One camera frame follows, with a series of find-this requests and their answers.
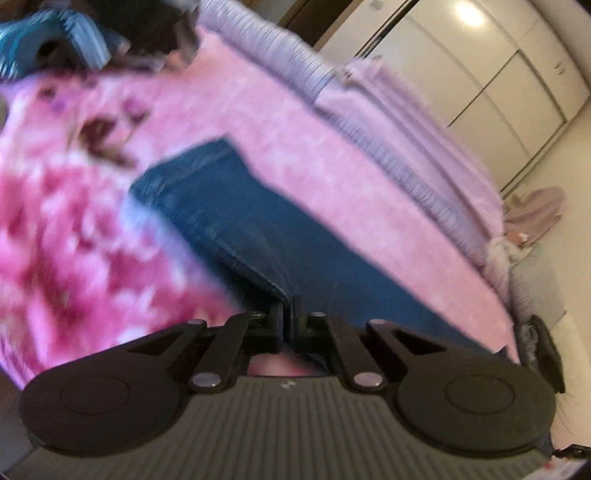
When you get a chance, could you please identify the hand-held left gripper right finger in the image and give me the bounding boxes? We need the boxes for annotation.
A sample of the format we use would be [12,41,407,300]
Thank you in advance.
[291,298,445,392]

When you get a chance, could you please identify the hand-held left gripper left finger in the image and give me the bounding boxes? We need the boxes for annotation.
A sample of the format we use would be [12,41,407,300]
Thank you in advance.
[128,304,283,393]

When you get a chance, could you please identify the blue jeans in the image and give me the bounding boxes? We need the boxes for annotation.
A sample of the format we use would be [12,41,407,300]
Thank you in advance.
[130,137,513,370]

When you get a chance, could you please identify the pink floral blanket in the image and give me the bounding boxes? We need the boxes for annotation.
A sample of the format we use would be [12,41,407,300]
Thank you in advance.
[0,32,520,388]

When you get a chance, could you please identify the pale pink cloth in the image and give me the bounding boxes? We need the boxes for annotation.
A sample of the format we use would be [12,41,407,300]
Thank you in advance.
[316,55,509,273]

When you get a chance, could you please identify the grey plaid cushion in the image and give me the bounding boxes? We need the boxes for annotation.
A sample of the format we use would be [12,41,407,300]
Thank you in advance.
[508,244,559,333]

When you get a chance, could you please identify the dark folded garment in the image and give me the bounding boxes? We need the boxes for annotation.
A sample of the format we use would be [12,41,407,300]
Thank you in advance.
[512,315,566,394]

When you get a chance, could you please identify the pink hanging cloth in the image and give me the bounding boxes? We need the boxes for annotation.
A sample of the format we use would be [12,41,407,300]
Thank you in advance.
[503,187,566,245]

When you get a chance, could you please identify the grey striped pillow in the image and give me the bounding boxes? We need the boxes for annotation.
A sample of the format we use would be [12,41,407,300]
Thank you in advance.
[198,0,335,103]

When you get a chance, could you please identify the cream padded headboard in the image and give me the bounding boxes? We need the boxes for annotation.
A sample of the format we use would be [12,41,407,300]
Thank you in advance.
[549,314,591,448]

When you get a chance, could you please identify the black garment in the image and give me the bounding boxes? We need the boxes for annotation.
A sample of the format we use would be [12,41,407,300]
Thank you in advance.
[104,0,201,70]

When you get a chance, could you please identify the white sliding wardrobe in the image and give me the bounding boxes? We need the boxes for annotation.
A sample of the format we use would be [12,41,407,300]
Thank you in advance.
[281,0,591,185]

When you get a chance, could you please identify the teal striped garment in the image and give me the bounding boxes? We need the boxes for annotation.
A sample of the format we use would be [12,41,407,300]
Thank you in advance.
[0,9,114,79]

